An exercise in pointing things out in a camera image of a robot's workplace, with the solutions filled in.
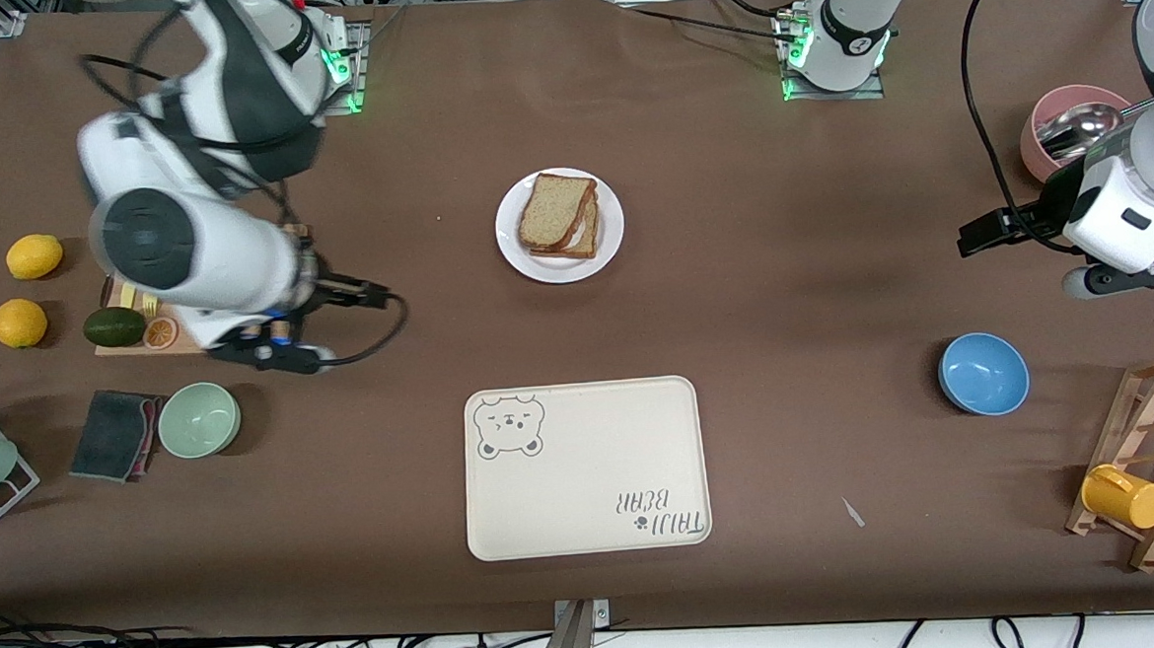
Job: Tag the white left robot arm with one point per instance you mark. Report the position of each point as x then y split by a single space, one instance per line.
1139 206

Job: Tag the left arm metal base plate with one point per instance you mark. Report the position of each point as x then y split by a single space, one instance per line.
832 95

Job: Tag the yellow plastic knife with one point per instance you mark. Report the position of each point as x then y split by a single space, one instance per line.
129 296

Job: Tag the wooden peg drying rack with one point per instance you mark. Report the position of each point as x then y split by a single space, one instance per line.
1107 439

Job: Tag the brown bread slice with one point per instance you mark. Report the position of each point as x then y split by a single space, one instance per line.
583 250

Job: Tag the cream tray with bear print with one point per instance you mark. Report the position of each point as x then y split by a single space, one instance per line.
585 482

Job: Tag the pink ribbed bowl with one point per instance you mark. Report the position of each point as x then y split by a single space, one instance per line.
1032 147

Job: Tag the dark green avocado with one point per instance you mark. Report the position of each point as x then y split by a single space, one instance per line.
113 328

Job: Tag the round orange-yellow citrus fruit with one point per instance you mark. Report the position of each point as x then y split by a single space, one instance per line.
20 324

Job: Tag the pink cloth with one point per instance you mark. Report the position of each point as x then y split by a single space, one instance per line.
152 410

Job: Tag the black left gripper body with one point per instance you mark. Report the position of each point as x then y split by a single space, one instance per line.
1047 208

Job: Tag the orange fruit slice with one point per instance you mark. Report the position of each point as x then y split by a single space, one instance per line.
161 333

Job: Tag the yellow plastic fork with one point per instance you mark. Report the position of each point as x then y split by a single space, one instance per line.
150 307

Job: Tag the small grey tape scrap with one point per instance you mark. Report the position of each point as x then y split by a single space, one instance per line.
853 512

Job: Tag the blue bowl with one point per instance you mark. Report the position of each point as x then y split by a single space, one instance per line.
985 374

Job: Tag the yellow mug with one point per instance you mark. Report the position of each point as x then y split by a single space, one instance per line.
1129 500

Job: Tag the toy fried egg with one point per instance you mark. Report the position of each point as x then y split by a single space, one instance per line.
584 230

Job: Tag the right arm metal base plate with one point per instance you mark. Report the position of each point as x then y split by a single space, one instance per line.
363 78

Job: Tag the white round plate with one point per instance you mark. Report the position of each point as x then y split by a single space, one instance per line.
514 258

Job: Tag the brown bread slice sandwich lid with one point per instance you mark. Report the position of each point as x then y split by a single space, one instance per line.
551 212

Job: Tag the pale green bowl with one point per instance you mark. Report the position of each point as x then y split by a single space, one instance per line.
199 420

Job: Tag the wooden cutting board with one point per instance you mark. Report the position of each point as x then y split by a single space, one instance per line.
136 349

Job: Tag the metal ladle spoon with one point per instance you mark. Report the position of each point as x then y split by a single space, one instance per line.
1085 127

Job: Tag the yellow lemon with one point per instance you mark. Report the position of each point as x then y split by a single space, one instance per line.
34 257

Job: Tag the dark grey cloth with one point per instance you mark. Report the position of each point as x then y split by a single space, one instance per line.
109 432

